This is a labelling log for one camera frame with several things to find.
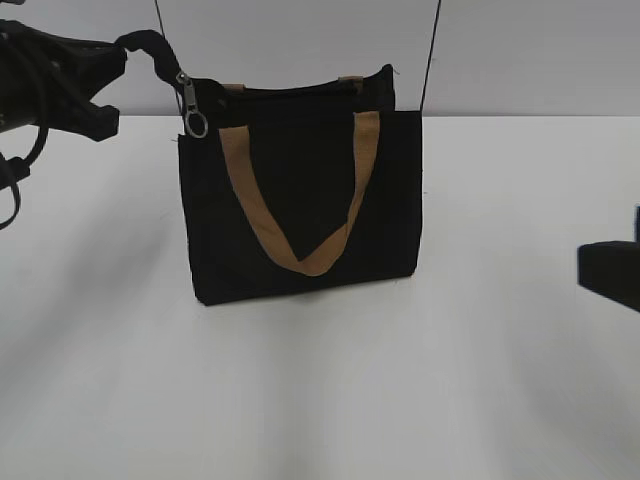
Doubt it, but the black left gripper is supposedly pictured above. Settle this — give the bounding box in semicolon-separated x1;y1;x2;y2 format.
1;19;127;142

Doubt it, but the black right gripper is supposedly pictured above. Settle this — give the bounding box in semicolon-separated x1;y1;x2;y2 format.
577;207;639;312

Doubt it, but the silver zipper pull with ring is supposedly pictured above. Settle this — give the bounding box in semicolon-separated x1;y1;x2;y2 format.
176;71;209;139

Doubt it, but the black canvas tote bag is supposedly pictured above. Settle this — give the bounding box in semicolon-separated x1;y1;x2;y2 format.
119;29;424;307

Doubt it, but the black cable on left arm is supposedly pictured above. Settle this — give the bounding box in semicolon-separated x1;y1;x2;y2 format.
0;29;51;231

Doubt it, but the tan front bag handle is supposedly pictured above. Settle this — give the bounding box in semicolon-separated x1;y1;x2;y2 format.
219;111;381;277

